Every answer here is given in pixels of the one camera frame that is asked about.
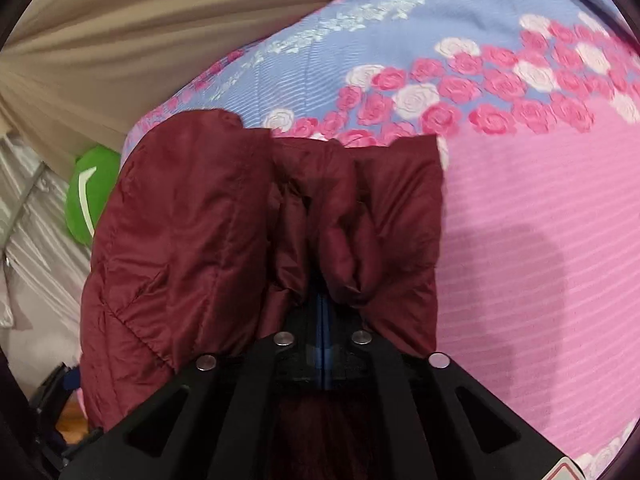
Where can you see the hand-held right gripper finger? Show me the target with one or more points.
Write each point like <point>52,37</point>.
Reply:
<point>329,330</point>
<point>320,330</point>

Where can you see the maroon puffer jacket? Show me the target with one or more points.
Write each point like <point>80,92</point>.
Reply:
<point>190,240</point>

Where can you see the pink blue floral bedsheet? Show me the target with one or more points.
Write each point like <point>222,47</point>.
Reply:
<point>525,200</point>

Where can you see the green plush toy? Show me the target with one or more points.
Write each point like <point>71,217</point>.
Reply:
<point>90,195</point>

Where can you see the dark bag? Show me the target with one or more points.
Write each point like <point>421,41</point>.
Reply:
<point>55,400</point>

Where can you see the silver satin cloth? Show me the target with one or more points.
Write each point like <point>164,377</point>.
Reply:
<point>45,270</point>

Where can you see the beige curtain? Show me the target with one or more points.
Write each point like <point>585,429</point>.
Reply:
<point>150,30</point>

